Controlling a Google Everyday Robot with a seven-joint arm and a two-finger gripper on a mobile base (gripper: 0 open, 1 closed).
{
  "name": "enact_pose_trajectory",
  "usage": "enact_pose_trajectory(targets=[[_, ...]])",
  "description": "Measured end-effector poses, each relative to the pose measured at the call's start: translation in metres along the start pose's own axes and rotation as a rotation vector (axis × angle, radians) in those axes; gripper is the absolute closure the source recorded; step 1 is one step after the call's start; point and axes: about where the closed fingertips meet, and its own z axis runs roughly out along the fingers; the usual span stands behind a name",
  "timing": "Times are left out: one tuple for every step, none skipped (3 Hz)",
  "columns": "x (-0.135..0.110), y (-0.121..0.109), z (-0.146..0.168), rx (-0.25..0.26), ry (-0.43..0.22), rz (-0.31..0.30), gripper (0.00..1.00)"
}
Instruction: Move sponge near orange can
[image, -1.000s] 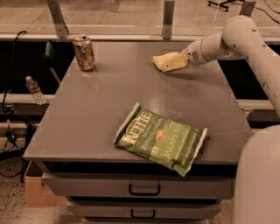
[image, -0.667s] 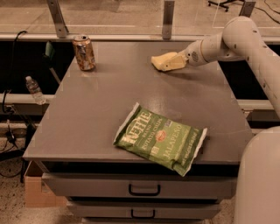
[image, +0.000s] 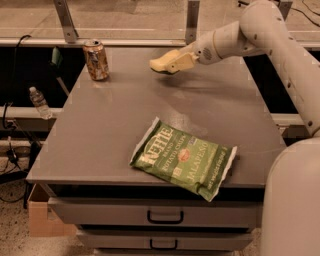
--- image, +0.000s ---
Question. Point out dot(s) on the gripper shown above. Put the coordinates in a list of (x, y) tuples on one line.
[(204, 50)]

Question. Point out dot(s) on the yellow sponge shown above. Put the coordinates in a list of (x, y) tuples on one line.
[(163, 61)]

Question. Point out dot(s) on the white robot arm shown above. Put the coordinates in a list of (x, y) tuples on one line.
[(290, 225)]

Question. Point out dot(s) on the orange soda can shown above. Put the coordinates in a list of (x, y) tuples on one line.
[(96, 59)]

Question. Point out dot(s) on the green Kettle chips bag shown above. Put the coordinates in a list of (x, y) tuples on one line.
[(182, 159)]

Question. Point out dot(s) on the grey drawer cabinet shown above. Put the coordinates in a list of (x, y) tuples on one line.
[(88, 151)]

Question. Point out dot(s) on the clear plastic water bottle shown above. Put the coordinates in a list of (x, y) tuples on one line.
[(40, 103)]

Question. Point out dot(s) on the top grey drawer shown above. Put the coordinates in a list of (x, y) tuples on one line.
[(157, 212)]

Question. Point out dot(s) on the grey drawer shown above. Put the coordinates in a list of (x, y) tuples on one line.
[(163, 240), (157, 212)]

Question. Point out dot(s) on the cardboard box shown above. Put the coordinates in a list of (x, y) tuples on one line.
[(43, 221)]

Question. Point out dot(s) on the middle metal bracket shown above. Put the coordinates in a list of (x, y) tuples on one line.
[(193, 7)]

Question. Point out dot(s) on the metal bracket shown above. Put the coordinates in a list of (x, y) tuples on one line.
[(193, 7), (284, 7), (69, 31)]

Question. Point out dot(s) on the right metal bracket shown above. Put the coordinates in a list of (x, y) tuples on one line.
[(284, 7)]

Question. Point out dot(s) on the green handled tool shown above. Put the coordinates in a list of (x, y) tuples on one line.
[(55, 64)]

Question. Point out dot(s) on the left metal bracket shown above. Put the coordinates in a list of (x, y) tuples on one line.
[(69, 31)]

